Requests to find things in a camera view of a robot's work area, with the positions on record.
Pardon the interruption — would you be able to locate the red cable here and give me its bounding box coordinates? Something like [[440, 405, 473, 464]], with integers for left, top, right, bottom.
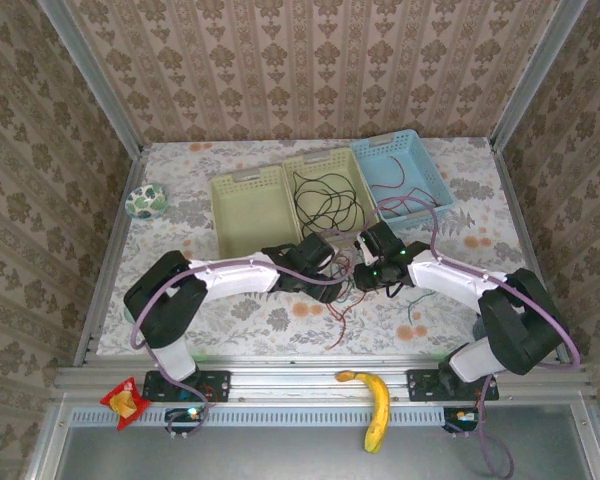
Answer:
[[388, 156, 407, 187], [371, 185, 440, 207], [323, 249, 369, 351]]

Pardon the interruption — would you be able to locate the thin black cable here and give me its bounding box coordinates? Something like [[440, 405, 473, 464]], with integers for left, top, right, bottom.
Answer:
[[293, 184, 341, 234], [292, 171, 364, 236], [309, 187, 365, 232]]

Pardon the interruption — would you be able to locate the floral tablecloth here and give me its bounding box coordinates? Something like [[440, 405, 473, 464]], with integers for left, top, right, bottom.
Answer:
[[97, 137, 546, 357]]

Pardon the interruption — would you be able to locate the pale green perforated plastic basket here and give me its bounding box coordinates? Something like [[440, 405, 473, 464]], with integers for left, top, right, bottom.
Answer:
[[210, 165, 302, 259]]

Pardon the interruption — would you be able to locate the light blue perforated plastic basket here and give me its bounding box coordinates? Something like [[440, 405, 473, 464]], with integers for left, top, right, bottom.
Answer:
[[350, 128, 456, 224]]

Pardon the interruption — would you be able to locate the cream perforated plastic basket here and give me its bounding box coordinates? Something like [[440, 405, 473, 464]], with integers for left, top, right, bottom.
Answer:
[[282, 148, 381, 236]]

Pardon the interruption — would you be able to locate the yellow banana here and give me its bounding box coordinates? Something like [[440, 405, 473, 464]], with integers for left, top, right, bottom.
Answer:
[[335, 370, 391, 454]]

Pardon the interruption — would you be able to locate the small electronics board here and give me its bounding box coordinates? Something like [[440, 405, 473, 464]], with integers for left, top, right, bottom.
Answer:
[[165, 407, 207, 435], [442, 407, 482, 435]]

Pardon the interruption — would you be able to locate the green leaf pattern bowl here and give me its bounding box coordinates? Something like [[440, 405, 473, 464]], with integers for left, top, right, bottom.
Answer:
[[124, 183, 170, 220]]

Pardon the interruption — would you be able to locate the red snack packet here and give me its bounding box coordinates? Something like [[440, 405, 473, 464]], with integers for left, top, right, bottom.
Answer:
[[99, 378, 151, 431]]

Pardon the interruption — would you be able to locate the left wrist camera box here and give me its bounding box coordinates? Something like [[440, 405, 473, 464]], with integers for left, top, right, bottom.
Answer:
[[298, 232, 339, 271]]

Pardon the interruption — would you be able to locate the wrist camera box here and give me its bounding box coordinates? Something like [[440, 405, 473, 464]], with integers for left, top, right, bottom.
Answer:
[[355, 222, 407, 266], [298, 232, 339, 271]]

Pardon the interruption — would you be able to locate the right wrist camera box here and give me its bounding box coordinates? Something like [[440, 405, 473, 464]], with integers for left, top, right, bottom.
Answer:
[[355, 222, 407, 266]]

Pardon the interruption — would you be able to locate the thin dark green cable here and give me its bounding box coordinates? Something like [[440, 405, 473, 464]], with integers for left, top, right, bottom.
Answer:
[[329, 269, 369, 307]]

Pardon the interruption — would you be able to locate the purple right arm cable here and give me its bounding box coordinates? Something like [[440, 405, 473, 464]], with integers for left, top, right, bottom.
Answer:
[[374, 196, 583, 480]]

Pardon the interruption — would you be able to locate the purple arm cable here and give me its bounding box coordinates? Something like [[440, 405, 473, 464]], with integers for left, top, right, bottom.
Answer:
[[374, 196, 583, 480], [131, 227, 354, 441]]

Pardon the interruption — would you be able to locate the aluminium frame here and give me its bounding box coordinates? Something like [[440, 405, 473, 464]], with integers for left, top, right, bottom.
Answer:
[[24, 0, 600, 480]]

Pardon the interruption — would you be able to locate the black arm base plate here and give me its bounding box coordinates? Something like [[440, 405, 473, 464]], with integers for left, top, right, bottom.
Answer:
[[407, 368, 500, 402], [143, 369, 231, 403]]

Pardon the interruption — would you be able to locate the grey slotted cable duct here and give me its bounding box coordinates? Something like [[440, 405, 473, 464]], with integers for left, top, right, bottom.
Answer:
[[72, 404, 446, 427]]

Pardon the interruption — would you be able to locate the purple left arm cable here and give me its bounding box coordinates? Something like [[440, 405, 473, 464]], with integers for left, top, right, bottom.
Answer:
[[131, 227, 354, 441]]

